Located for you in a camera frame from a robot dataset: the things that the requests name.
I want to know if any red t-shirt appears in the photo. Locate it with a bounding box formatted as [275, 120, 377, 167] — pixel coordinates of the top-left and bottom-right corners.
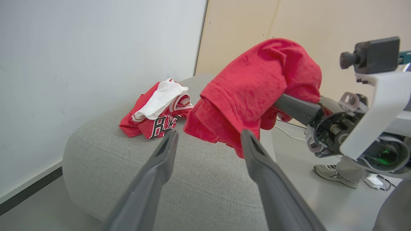
[183, 38, 322, 158]

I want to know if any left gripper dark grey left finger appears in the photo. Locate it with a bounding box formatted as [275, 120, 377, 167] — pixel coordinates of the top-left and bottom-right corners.
[101, 129, 179, 231]

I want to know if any white garment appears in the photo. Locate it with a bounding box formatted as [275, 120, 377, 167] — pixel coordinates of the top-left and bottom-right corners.
[132, 79, 189, 122]

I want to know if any white power strip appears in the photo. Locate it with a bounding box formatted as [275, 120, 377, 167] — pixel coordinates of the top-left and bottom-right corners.
[364, 173, 384, 189]

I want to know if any white and black baseboard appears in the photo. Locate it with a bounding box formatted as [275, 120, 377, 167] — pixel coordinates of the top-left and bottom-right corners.
[0, 159, 63, 216]

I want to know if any grey fabric seat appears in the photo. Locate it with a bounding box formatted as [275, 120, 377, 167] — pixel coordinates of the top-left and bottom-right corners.
[62, 74, 276, 231]

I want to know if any grey trouser leg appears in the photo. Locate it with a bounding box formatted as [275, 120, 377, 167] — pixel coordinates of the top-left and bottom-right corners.
[336, 156, 370, 183]

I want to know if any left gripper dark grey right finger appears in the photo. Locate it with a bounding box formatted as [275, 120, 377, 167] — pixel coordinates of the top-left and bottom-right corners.
[240, 129, 326, 231]

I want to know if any red basketball jersey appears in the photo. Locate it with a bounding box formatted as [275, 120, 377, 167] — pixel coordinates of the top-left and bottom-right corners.
[119, 79, 195, 140]

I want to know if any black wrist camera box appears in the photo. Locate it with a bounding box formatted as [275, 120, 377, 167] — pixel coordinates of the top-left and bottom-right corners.
[340, 36, 401, 75]

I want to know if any grey sneaker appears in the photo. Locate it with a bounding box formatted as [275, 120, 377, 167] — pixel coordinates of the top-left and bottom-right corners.
[314, 164, 359, 189]

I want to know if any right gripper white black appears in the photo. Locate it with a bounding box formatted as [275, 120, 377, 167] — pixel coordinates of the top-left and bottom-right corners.
[274, 71, 411, 160]

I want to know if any thin white floor cable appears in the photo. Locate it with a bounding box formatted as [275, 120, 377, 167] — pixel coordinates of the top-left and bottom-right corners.
[275, 124, 307, 142]

